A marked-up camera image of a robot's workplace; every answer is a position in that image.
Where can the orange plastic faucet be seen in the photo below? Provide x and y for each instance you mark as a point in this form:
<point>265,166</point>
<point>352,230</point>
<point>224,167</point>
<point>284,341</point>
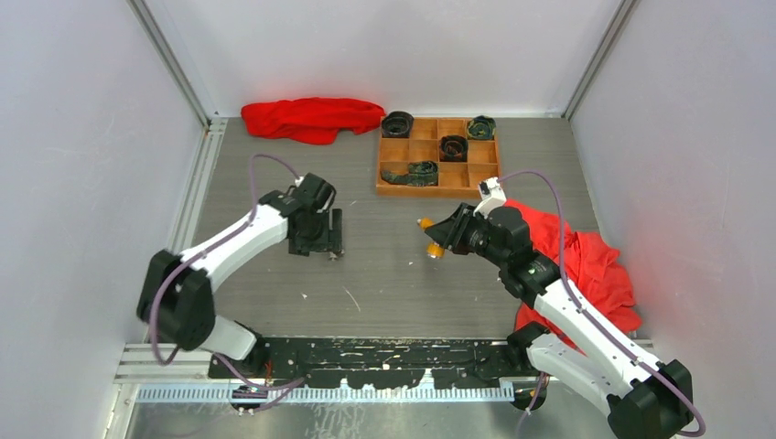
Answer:
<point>433,249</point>

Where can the wooden compartment tray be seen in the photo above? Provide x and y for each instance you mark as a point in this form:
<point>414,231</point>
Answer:
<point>436,157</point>

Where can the red cloth at back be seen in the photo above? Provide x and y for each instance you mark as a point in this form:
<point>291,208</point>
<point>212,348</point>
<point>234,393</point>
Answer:
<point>312,120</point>

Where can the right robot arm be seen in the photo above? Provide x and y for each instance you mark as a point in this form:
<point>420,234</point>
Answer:
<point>640,395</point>

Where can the rolled dark belt top-right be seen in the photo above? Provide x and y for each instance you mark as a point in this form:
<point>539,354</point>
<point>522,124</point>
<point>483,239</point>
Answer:
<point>481,128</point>

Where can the red cloth at right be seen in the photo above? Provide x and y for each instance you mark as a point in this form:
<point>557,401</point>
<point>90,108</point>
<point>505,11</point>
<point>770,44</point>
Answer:
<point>590,264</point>

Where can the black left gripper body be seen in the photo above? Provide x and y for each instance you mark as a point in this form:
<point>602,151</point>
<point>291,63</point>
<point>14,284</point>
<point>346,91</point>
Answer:
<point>318,237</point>

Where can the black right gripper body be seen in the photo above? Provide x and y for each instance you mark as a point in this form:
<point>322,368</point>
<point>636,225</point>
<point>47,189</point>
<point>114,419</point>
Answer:
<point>468,233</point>

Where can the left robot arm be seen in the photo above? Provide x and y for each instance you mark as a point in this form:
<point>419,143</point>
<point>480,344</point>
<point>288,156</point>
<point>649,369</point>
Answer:
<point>177,299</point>

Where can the red cloth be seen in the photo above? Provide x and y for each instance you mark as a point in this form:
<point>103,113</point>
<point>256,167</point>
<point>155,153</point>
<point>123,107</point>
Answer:
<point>312,120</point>
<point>590,264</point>

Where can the dark belt lying flat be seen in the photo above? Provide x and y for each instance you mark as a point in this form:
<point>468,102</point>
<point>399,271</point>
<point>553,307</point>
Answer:
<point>417,174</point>

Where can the rolled dark belt top-left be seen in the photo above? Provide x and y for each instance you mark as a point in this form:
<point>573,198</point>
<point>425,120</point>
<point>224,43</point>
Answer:
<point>397,124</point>

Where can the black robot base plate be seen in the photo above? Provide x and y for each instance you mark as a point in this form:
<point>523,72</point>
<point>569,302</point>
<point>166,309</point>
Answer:
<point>390,363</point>

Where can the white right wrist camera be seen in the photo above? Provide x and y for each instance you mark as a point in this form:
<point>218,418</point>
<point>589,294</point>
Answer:
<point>492,196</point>

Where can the rolled dark belt centre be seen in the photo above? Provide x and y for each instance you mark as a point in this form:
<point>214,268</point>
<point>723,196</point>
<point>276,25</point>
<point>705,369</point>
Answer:
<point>453,148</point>

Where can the perforated metal rail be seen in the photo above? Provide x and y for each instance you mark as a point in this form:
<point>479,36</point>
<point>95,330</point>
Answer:
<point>237,392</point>

